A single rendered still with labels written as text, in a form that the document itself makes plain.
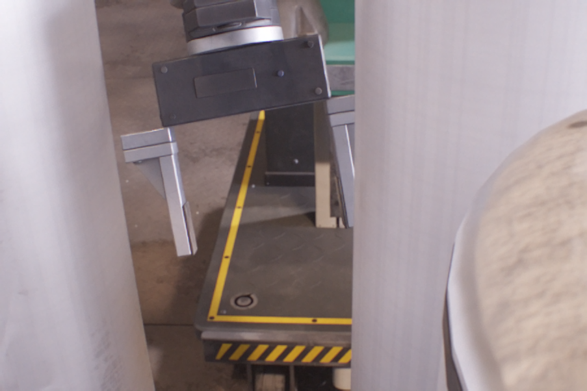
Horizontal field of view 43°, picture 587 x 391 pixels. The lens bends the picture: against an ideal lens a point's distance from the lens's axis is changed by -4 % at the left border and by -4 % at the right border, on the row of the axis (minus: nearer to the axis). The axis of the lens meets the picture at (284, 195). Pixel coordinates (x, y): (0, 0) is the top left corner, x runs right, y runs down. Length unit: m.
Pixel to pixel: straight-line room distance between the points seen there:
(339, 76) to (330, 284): 0.37
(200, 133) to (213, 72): 1.98
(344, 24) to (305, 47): 0.62
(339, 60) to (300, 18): 0.08
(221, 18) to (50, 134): 0.20
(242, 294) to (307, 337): 0.15
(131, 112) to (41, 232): 2.43
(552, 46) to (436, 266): 0.11
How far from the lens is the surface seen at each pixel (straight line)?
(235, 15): 0.53
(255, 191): 1.55
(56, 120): 0.36
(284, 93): 0.59
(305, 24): 1.09
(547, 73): 0.30
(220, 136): 2.54
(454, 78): 0.31
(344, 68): 1.08
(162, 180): 0.61
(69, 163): 0.37
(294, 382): 1.38
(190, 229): 0.62
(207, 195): 2.20
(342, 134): 0.60
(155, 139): 0.61
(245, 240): 1.40
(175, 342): 1.69
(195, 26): 0.54
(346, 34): 1.17
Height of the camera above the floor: 1.09
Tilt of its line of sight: 30 degrees down
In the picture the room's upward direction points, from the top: 2 degrees counter-clockwise
